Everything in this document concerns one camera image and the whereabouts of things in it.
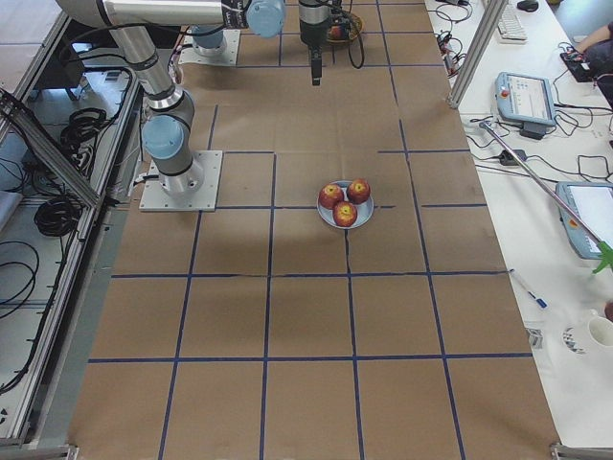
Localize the red apple plate left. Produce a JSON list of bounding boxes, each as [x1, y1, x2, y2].
[[318, 183, 345, 210]]

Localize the white keyboard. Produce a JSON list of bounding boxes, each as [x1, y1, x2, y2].
[[497, 7, 528, 45]]

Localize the black computer mouse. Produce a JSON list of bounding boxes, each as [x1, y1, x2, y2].
[[516, 0, 539, 13]]

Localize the blue white pen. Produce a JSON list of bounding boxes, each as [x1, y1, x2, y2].
[[509, 268, 548, 310]]

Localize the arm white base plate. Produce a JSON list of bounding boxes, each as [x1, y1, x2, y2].
[[178, 30, 240, 67], [139, 150, 223, 212]]

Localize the blue teach pendant near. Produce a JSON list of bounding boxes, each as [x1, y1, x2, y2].
[[556, 182, 612, 260]]

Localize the white mug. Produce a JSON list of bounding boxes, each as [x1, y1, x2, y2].
[[562, 310, 612, 355]]

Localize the aluminium frame post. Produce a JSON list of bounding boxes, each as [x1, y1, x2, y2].
[[446, 0, 507, 109]]

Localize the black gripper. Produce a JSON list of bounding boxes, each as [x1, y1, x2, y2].
[[298, 0, 331, 86]]

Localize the red apple plate back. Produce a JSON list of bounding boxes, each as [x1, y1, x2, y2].
[[346, 178, 371, 205]]

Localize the woven wicker basket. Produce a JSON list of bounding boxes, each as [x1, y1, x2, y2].
[[327, 12, 363, 44]]

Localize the blue teach pendant far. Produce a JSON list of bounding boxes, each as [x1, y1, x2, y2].
[[494, 72, 556, 127]]

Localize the red apple plate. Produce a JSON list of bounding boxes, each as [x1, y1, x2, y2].
[[318, 183, 345, 210], [346, 178, 371, 205], [332, 201, 358, 228]]

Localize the red apple plate front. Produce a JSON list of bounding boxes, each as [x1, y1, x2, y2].
[[332, 201, 358, 228]]

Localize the blue teach pendant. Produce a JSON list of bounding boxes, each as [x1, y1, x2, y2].
[[494, 72, 556, 127], [556, 182, 612, 260]]

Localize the long metal rod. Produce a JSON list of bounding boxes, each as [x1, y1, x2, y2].
[[479, 121, 612, 274]]

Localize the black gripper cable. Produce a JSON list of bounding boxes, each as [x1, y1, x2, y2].
[[329, 0, 366, 71]]

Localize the red yellow apple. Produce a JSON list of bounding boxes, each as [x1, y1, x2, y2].
[[329, 25, 343, 40]]

